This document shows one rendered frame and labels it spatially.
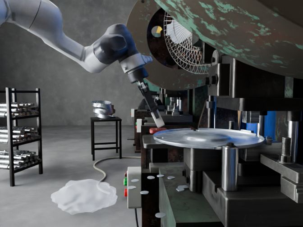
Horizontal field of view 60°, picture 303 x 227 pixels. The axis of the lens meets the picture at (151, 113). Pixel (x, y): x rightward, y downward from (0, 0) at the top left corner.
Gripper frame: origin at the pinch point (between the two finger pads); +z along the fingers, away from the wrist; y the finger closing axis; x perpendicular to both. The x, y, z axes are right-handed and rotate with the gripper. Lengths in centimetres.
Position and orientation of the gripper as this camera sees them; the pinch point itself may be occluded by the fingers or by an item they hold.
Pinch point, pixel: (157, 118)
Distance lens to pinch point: 103.2
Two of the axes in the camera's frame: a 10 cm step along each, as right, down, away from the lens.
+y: 0.7, 0.7, -10.0
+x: 9.1, -4.2, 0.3
